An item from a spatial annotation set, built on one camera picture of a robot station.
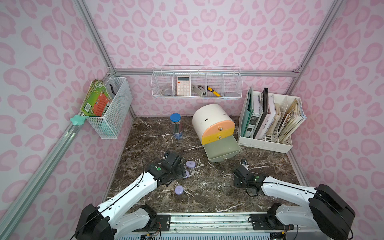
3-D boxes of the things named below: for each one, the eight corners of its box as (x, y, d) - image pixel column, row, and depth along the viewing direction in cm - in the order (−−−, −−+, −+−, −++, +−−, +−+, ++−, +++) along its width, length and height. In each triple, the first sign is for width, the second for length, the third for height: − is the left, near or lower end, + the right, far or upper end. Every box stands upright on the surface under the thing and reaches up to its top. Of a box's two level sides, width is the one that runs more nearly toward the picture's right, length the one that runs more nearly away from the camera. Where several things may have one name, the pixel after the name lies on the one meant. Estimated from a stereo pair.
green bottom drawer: (209, 167, 94) (210, 160, 87) (203, 152, 101) (203, 144, 94) (239, 157, 98) (242, 150, 91) (231, 143, 105) (233, 135, 98)
